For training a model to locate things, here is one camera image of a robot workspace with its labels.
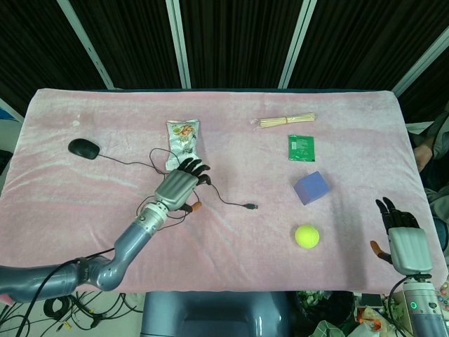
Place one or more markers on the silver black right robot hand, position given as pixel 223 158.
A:
pixel 408 245

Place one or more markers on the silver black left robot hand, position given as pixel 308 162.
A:
pixel 177 189

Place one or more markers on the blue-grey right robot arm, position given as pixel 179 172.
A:
pixel 421 312

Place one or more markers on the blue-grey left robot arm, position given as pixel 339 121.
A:
pixel 105 270

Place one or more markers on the black computer mouse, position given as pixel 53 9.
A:
pixel 83 149

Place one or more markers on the white snack packet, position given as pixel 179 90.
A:
pixel 182 140

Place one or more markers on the pink fuzzy table cloth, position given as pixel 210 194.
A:
pixel 228 252

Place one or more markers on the translucent plastic bag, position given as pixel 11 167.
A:
pixel 372 323

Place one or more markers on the yellow tennis ball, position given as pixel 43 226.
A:
pixel 307 236

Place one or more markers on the person in grey clothes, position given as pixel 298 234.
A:
pixel 442 140

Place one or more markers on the purple foam cube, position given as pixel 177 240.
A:
pixel 312 187

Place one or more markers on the wooden stick bundle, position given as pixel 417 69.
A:
pixel 280 121

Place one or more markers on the green flat packet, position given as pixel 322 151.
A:
pixel 301 148

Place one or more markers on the blue-grey robot torso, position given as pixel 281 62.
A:
pixel 214 316

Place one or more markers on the black pleated curtain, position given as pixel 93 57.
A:
pixel 140 35

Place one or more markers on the white metal frame post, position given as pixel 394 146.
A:
pixel 179 45
pixel 421 63
pixel 296 45
pixel 87 45

